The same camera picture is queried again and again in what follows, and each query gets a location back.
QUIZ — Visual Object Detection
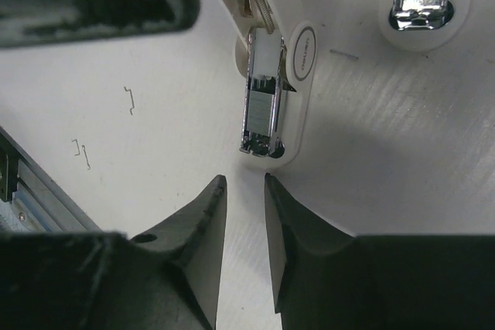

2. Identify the loose bent staple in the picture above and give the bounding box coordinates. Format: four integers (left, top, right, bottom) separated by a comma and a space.
71, 138, 91, 170
123, 86, 135, 116

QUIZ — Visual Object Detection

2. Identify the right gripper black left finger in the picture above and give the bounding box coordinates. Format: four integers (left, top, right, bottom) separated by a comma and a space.
1, 175, 227, 329

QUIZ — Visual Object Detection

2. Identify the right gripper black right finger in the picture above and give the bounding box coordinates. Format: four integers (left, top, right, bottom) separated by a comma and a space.
265, 175, 494, 329

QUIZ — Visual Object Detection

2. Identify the pink white mini stapler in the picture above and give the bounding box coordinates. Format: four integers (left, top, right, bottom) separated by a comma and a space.
378, 0, 471, 53

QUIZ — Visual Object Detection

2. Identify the straight loose staple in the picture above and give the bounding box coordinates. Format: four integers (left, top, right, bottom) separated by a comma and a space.
329, 49, 359, 61

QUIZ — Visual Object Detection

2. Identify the aluminium front rail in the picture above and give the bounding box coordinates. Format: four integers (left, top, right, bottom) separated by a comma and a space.
1, 129, 100, 233

